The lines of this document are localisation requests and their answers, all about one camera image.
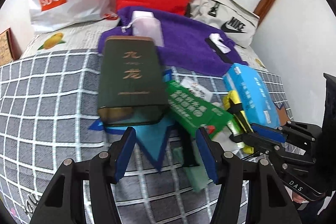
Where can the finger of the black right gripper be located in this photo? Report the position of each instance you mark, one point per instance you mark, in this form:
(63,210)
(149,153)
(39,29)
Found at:
(269,133)
(259,143)

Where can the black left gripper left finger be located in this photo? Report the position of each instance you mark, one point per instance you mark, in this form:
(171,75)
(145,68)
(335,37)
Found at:
(105,169)

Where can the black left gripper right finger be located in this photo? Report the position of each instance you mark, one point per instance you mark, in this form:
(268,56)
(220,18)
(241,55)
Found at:
(224,169)

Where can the yellow black shin guard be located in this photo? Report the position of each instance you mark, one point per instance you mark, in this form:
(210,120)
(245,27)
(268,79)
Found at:
(240,125)

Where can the white tissue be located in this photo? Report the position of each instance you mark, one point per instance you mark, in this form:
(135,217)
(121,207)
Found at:
(219,43)

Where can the white mesh drawstring bag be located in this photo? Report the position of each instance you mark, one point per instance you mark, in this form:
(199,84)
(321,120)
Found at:
(153,32)

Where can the white foam sponge block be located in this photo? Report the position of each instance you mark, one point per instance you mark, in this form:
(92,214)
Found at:
(143,19)

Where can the right hand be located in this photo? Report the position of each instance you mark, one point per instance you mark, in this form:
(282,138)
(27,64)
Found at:
(297,198)

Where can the light green cloth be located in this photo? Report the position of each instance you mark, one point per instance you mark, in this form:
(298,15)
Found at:
(197,175)

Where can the blue tissue pack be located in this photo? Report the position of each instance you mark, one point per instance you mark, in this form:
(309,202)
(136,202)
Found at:
(253,93)

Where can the green fruit flyer packet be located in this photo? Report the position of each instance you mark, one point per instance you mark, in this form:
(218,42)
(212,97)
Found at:
(192,112)

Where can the dark green tea tin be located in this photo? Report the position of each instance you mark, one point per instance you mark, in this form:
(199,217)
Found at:
(131,88)

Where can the purple fleece towel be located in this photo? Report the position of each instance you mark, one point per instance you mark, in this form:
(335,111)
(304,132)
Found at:
(185,42)

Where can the newspaper print pillow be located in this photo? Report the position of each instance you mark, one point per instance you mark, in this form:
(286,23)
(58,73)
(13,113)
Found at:
(79,36)

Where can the grey Nike bag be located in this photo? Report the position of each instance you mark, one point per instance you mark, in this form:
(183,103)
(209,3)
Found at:
(238,23)

